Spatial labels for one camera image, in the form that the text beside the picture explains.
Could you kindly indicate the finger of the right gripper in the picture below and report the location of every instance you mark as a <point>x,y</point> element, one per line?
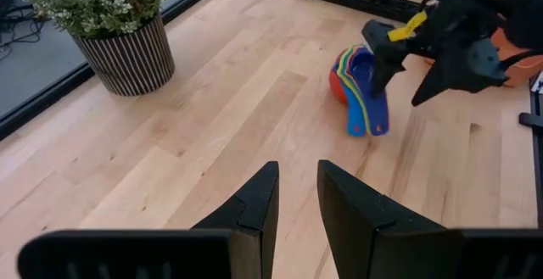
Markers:
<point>466,69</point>
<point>384,75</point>

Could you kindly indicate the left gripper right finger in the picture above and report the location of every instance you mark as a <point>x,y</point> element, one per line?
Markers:
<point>360,236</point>

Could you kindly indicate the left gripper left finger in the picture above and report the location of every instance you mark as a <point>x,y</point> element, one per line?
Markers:
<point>259,211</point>

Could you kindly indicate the small navy measuring cup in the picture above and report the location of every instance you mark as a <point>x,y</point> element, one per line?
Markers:
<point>377,113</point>

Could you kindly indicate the green measuring cup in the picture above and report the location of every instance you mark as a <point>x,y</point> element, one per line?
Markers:
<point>342,60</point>

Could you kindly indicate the yellow measuring cup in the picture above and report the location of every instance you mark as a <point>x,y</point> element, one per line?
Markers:
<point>367,120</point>

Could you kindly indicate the medium blue measuring cup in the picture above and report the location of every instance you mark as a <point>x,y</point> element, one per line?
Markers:
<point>354,118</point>

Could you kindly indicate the yellow tape tag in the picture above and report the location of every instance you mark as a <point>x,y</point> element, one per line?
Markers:
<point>407,29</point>

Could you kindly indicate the potted plant in striped pot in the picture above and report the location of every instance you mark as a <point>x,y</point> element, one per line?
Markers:
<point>123,58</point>

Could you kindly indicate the black rail clip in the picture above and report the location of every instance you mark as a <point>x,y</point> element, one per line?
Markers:
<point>530,120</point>

